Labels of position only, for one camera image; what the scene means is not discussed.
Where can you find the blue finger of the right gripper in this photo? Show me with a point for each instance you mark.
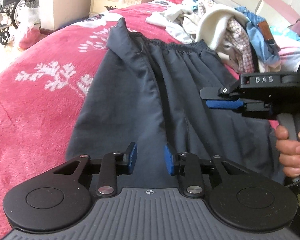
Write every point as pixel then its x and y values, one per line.
pixel 215 93
pixel 224 104

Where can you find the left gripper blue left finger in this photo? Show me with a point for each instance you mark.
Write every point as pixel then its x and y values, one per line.
pixel 129 158

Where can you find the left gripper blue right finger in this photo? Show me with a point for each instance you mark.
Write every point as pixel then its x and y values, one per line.
pixel 171 160

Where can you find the dark grey trousers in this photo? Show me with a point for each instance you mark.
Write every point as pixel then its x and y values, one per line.
pixel 146 91

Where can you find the right hand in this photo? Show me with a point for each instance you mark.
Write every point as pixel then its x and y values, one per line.
pixel 289 152

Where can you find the pink checked garment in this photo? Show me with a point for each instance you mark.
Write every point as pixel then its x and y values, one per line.
pixel 235 49

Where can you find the light blue denim garment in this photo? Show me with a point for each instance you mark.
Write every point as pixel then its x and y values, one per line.
pixel 261 37

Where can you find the floral pink pillow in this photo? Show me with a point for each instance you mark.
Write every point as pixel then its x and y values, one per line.
pixel 289 44

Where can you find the cream white garment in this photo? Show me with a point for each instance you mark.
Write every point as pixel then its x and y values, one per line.
pixel 212 25

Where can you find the pink floral blanket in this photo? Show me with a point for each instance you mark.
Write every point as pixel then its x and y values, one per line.
pixel 42 93

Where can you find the pink plastic bag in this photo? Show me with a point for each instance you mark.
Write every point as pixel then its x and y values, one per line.
pixel 27 37

